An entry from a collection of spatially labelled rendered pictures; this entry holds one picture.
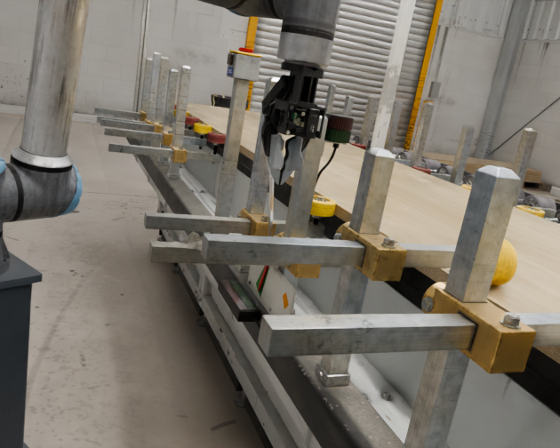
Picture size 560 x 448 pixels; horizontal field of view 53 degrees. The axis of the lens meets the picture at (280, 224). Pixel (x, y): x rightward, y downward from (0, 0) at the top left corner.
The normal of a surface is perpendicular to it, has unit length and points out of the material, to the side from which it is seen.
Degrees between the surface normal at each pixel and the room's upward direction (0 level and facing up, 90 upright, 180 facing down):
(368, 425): 0
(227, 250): 90
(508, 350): 90
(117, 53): 90
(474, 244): 90
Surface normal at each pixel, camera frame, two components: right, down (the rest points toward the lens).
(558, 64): -0.92, -0.06
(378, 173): 0.35, 0.30
